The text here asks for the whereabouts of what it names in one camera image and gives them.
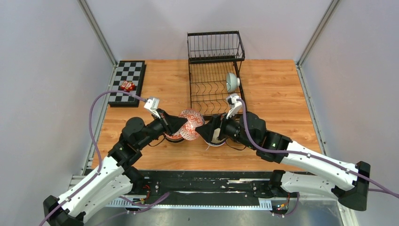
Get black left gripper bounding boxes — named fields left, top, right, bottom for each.
left=137, top=108, right=187, bottom=149

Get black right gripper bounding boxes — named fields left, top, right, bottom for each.
left=195, top=107, right=256, bottom=150

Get beige interior bowl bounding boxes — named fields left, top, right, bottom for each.
left=212, top=128, right=226, bottom=140

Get orange geometric pattern bowl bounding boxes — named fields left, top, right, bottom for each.
left=178, top=109, right=205, bottom=141

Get teal dashed pattern bowl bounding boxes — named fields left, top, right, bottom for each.
left=226, top=73, right=241, bottom=93

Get orange floral pattern bowl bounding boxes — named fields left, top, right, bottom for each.
left=165, top=132, right=184, bottom=141

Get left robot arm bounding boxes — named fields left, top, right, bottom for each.
left=43, top=109, right=188, bottom=226

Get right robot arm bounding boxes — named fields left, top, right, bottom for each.
left=195, top=112, right=371, bottom=211

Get white blue striped bowl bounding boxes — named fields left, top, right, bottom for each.
left=205, top=139, right=226, bottom=147

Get red owl toy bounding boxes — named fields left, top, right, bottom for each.
left=120, top=81, right=136, bottom=92

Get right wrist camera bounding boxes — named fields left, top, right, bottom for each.
left=226, top=93, right=242, bottom=119

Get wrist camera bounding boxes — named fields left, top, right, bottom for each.
left=226, top=93, right=242, bottom=119
left=144, top=97, right=161, bottom=119

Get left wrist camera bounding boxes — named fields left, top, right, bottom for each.
left=144, top=97, right=161, bottom=119

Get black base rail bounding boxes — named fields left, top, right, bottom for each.
left=70, top=169, right=351, bottom=211

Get black wire dish rack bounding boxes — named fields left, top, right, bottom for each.
left=187, top=31, right=245, bottom=121

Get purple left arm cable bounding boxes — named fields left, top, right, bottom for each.
left=39, top=90, right=171, bottom=226

